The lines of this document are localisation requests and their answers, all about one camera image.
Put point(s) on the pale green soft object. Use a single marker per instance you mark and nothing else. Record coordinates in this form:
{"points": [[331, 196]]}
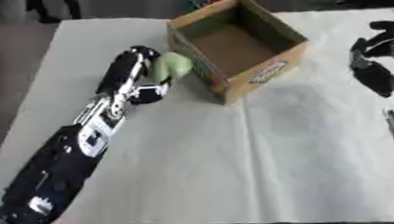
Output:
{"points": [[171, 66]]}

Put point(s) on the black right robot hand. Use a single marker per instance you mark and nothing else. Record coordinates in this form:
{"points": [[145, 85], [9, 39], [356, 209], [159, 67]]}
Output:
{"points": [[377, 68]]}

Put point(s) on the person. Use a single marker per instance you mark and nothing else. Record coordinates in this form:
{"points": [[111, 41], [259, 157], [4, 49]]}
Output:
{"points": [[54, 6]]}

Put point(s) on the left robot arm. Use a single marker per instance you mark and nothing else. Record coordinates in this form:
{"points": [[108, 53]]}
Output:
{"points": [[59, 160]]}

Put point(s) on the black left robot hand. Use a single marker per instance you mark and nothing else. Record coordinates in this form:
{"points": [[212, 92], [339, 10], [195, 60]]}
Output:
{"points": [[121, 69]]}

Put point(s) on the tan cardboard box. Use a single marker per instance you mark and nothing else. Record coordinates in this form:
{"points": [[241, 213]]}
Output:
{"points": [[233, 48]]}

